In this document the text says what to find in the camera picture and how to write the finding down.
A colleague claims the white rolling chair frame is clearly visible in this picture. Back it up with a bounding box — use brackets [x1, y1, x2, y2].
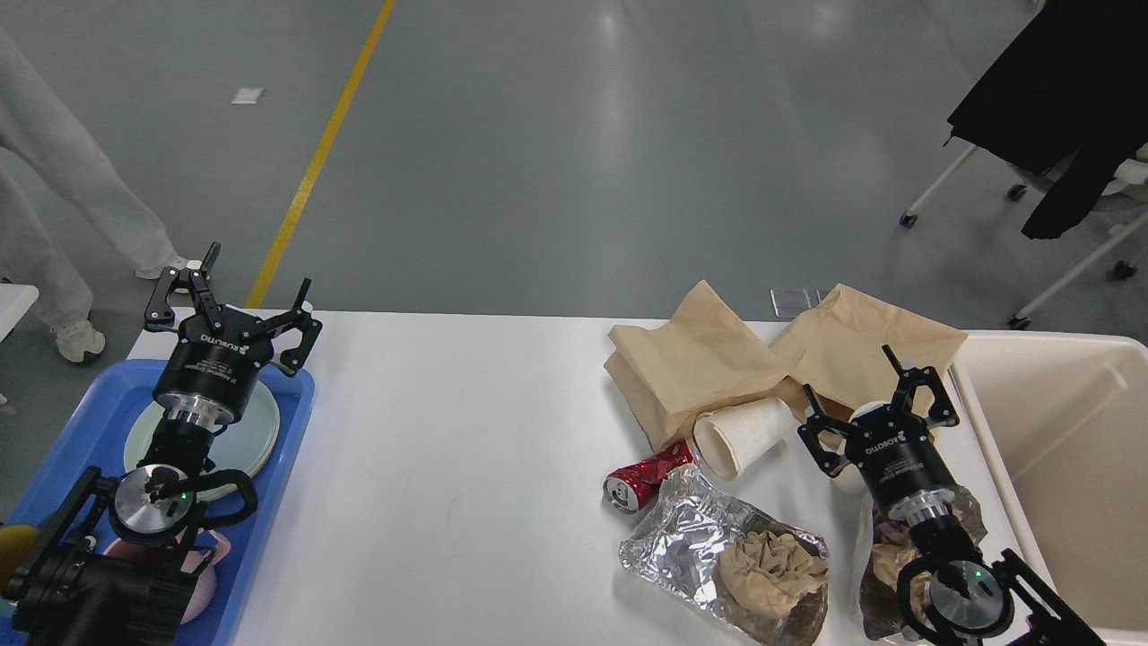
[892, 150, 1145, 340]

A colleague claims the crushed red soda can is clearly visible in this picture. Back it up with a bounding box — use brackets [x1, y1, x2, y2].
[603, 441, 695, 514]

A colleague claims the black jacket on chair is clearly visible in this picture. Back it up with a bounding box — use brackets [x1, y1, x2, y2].
[948, 1, 1147, 239]

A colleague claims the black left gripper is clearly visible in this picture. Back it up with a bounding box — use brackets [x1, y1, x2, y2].
[144, 241, 324, 427]

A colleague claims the dark teal mug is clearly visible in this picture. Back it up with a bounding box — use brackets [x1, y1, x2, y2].
[0, 524, 40, 592]

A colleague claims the person in light trousers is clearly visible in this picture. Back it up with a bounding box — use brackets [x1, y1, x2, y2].
[1, 34, 188, 364]

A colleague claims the foil bag under right arm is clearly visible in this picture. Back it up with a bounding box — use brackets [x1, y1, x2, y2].
[858, 487, 987, 643]

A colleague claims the brown paper bag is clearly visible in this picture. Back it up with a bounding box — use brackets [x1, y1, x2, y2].
[770, 285, 968, 410]
[604, 281, 793, 451]

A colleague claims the green plate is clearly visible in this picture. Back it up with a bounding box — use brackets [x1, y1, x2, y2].
[123, 383, 280, 477]

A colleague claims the foil wrapper with napkin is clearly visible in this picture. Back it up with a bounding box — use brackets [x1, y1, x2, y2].
[619, 465, 830, 645]

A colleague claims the white paper cup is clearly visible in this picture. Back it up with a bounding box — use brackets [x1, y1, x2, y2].
[693, 397, 798, 481]
[832, 400, 889, 495]

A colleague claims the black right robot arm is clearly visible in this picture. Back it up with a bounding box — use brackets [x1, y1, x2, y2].
[798, 347, 1101, 645]

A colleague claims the pink mug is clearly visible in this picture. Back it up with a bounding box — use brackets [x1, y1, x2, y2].
[101, 530, 232, 624]

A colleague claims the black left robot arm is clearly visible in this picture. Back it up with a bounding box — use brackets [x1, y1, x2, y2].
[3, 244, 323, 645]

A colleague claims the blue plastic tray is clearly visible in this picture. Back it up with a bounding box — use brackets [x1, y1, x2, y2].
[3, 359, 315, 645]

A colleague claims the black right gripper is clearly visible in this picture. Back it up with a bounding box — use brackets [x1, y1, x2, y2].
[798, 344, 961, 522]

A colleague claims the pink plate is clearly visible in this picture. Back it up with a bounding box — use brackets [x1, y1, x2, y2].
[209, 423, 279, 481]

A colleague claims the beige plastic bin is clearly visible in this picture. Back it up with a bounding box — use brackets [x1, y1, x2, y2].
[954, 330, 1147, 645]

